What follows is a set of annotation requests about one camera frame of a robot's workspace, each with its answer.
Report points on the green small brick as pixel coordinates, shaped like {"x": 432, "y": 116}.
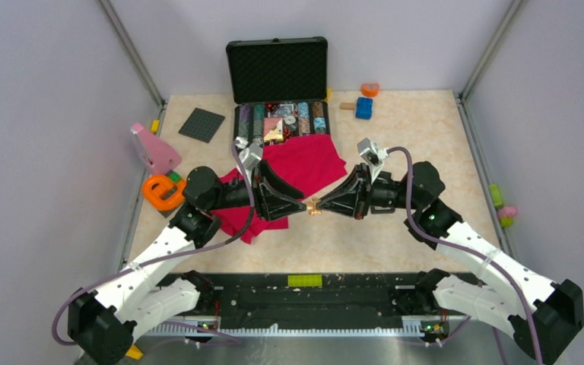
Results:
{"x": 175, "y": 177}

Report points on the lime green lego brick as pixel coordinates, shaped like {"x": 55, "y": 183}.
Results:
{"x": 304, "y": 280}

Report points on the blue toy mallet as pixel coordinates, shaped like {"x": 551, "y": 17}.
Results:
{"x": 362, "y": 108}

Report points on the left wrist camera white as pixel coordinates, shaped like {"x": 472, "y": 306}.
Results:
{"x": 250, "y": 157}

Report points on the yellow wedge block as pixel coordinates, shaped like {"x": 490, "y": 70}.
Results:
{"x": 134, "y": 353}

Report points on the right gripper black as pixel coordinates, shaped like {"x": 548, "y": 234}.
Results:
{"x": 353, "y": 198}

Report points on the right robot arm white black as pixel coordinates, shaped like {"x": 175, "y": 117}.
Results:
{"x": 541, "y": 316}

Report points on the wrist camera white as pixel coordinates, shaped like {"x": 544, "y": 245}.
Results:
{"x": 250, "y": 157}
{"x": 371, "y": 153}

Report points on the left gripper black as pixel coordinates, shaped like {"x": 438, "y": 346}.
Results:
{"x": 272, "y": 205}

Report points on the black poker chip case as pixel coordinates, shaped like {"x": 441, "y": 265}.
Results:
{"x": 267, "y": 76}

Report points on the small yellow block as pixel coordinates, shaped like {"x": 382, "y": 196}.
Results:
{"x": 155, "y": 126}

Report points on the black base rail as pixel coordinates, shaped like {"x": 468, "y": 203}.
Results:
{"x": 345, "y": 301}

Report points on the green pink toy blocks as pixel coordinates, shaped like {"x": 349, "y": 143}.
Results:
{"x": 505, "y": 213}

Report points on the dark grey lego baseplate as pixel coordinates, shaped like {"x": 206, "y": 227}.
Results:
{"x": 201, "y": 125}

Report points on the magenta red garment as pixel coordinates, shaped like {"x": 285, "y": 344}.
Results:
{"x": 309, "y": 163}

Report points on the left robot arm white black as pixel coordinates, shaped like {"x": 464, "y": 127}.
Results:
{"x": 106, "y": 320}

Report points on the pink plastic stand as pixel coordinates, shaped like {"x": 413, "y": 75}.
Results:
{"x": 157, "y": 156}

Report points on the gold orange brooch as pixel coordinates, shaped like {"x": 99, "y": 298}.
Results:
{"x": 312, "y": 206}

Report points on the orange plastic ring toy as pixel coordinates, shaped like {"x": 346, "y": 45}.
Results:
{"x": 163, "y": 193}

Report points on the orange tape dispenser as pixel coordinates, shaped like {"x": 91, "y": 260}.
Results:
{"x": 370, "y": 89}

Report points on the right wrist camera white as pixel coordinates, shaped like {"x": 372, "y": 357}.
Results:
{"x": 371, "y": 153}

